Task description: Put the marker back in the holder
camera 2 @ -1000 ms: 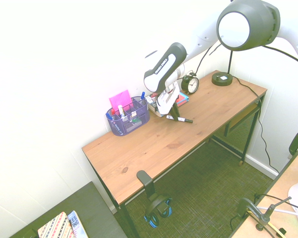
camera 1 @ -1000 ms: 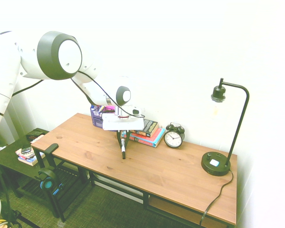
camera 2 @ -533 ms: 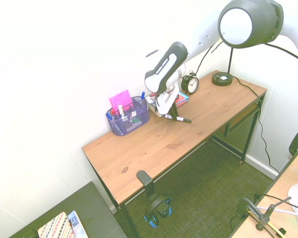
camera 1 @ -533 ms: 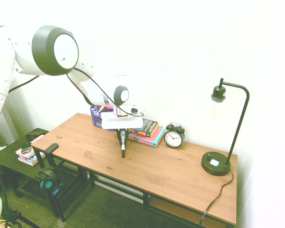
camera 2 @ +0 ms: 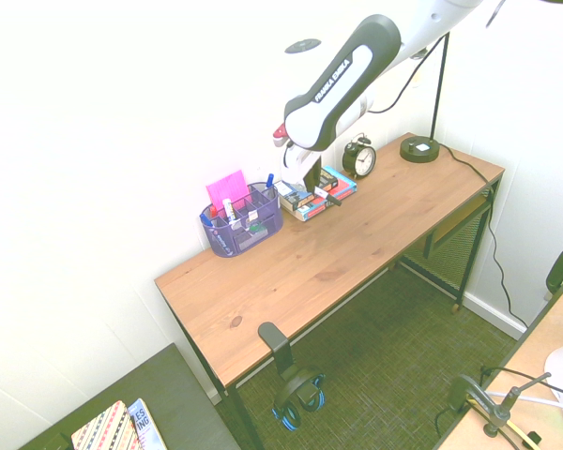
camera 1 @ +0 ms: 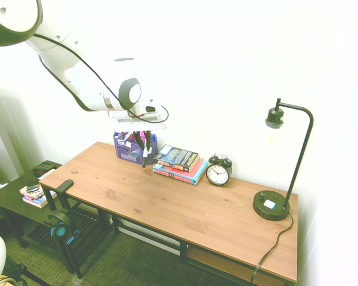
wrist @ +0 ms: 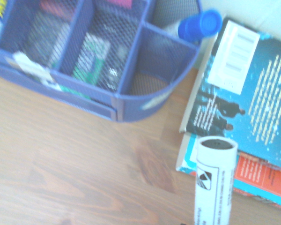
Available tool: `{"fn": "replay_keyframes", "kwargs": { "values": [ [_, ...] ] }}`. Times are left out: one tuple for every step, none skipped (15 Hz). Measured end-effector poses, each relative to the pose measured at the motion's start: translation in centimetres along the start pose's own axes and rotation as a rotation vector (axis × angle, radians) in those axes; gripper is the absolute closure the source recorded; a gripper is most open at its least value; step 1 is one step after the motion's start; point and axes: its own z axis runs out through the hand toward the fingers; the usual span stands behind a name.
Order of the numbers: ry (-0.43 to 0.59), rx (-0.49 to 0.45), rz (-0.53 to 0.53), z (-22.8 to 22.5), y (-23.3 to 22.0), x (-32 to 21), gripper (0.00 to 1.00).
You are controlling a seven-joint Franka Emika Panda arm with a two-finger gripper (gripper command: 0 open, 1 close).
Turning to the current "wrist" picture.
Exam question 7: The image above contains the red and pink item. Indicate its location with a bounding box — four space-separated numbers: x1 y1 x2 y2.
39 0 134 18

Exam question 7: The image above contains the white and green paper box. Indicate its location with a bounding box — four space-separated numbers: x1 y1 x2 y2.
71 32 111 83

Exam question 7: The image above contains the teal and orange book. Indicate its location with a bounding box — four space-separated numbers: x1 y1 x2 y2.
175 133 281 210

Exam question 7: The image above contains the white marker with black cap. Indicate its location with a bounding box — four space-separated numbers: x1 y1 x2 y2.
192 135 238 225

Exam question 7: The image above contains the blue mesh desk organizer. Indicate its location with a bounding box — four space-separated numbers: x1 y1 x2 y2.
0 0 204 123

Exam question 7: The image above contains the marker with blue cap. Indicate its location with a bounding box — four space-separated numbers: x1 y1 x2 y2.
163 8 223 43

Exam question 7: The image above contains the blue book with figures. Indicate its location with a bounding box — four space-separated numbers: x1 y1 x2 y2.
179 16 281 171

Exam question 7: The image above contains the white paper label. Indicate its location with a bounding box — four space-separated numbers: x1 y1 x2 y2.
5 52 57 87

